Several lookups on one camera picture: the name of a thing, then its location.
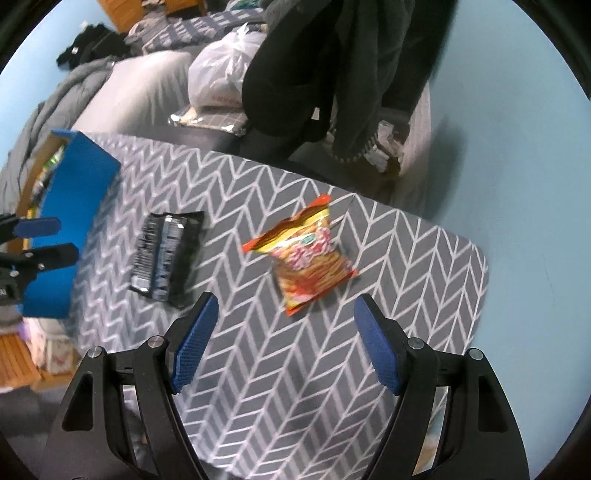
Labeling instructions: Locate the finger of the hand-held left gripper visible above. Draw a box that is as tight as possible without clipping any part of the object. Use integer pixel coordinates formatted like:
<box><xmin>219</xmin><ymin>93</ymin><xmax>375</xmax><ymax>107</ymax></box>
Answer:
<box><xmin>0</xmin><ymin>243</ymin><xmax>80</xmax><ymax>284</ymax></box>
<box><xmin>0</xmin><ymin>213</ymin><xmax>62</xmax><ymax>243</ymax></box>

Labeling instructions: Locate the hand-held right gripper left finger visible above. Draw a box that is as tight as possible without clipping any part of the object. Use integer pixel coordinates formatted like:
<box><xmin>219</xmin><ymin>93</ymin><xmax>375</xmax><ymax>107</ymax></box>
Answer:
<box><xmin>44</xmin><ymin>292</ymin><xmax>220</xmax><ymax>480</ymax></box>

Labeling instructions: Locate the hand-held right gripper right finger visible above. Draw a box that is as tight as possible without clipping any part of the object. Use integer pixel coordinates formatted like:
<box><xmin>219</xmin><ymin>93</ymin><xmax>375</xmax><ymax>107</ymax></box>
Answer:
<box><xmin>353</xmin><ymin>293</ymin><xmax>529</xmax><ymax>480</ymax></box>

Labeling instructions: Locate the blue storage box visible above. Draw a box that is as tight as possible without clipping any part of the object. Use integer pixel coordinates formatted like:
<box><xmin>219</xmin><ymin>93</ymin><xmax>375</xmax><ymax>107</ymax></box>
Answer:
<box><xmin>18</xmin><ymin>129</ymin><xmax>122</xmax><ymax>320</ymax></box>

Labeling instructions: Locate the orange fries snack bag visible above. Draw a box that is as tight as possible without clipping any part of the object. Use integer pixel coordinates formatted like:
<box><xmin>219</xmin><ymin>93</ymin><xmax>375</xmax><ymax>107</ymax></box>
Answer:
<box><xmin>242</xmin><ymin>194</ymin><xmax>360</xmax><ymax>317</ymax></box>

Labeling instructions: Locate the grey chevron tablecloth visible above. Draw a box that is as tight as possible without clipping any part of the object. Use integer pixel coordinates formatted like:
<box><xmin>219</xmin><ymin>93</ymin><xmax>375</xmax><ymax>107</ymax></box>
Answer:
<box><xmin>69</xmin><ymin>133</ymin><xmax>490</xmax><ymax>478</ymax></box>

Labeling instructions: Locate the wooden slatted stool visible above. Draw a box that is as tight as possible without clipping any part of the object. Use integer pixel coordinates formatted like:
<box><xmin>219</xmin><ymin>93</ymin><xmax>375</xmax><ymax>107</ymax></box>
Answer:
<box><xmin>0</xmin><ymin>332</ymin><xmax>42</xmax><ymax>393</ymax></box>

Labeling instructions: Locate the floral fabric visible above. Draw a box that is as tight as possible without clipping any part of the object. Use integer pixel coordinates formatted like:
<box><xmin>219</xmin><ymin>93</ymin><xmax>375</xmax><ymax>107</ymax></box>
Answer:
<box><xmin>28</xmin><ymin>323</ymin><xmax>81</xmax><ymax>374</ymax></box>

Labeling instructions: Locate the black snack bag white print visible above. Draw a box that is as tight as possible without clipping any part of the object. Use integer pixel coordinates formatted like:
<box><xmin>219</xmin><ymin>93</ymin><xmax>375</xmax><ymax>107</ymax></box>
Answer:
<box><xmin>128</xmin><ymin>211</ymin><xmax>205</xmax><ymax>309</ymax></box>

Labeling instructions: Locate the grey blanket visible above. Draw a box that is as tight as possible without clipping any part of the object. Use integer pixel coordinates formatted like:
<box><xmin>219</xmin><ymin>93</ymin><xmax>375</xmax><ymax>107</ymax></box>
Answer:
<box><xmin>0</xmin><ymin>58</ymin><xmax>121</xmax><ymax>208</ymax></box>

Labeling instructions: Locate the grey sofa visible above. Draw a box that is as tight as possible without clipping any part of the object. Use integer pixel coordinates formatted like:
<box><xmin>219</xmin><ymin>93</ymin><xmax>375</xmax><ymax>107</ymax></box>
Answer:
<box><xmin>74</xmin><ymin>51</ymin><xmax>432</xmax><ymax>213</ymax></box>

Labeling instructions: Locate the black clothes heap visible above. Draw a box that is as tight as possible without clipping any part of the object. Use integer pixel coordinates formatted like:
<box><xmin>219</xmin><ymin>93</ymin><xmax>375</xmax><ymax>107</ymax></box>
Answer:
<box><xmin>56</xmin><ymin>25</ymin><xmax>134</xmax><ymax>70</ymax></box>

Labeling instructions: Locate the crumpled wrapper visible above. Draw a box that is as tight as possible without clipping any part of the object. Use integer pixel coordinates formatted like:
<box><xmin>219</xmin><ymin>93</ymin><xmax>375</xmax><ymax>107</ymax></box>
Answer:
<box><xmin>369</xmin><ymin>120</ymin><xmax>407</xmax><ymax>174</ymax></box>

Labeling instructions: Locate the wooden furniture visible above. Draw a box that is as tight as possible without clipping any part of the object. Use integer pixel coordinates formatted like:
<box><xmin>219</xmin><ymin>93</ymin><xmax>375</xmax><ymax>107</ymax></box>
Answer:
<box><xmin>97</xmin><ymin>0</ymin><xmax>208</xmax><ymax>33</ymax></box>

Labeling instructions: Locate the white plastic bag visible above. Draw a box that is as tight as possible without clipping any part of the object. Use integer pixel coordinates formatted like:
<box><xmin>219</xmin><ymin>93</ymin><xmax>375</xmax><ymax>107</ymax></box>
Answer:
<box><xmin>188</xmin><ymin>23</ymin><xmax>269</xmax><ymax>109</ymax></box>

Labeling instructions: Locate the dark clothing pile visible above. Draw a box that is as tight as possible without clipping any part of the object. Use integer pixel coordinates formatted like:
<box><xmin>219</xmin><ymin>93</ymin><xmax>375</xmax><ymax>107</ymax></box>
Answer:
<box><xmin>242</xmin><ymin>0</ymin><xmax>455</xmax><ymax>162</ymax></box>

